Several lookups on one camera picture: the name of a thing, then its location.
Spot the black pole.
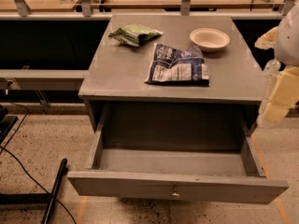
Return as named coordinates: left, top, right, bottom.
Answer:
left=41, top=159, right=67, bottom=224

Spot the grey drawer cabinet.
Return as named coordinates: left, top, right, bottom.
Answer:
left=79, top=15, right=265, bottom=143

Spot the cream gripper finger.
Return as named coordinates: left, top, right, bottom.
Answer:
left=263, top=103, right=289, bottom=123

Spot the clear sanitizer bottle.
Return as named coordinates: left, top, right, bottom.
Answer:
left=257, top=59, right=281, bottom=127

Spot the black floor cable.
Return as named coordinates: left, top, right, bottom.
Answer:
left=0, top=103, right=78, bottom=224

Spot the grey top drawer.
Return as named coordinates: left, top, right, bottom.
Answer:
left=68, top=102, right=289, bottom=204

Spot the blue snack bag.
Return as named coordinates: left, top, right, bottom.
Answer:
left=145, top=44, right=209, bottom=86

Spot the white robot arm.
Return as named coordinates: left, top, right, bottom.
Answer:
left=260, top=4, right=299, bottom=125

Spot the white paper bowl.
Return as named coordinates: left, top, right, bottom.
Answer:
left=190, top=28, right=230, bottom=53

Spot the green chip bag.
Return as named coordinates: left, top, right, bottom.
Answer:
left=108, top=23, right=163, bottom=47

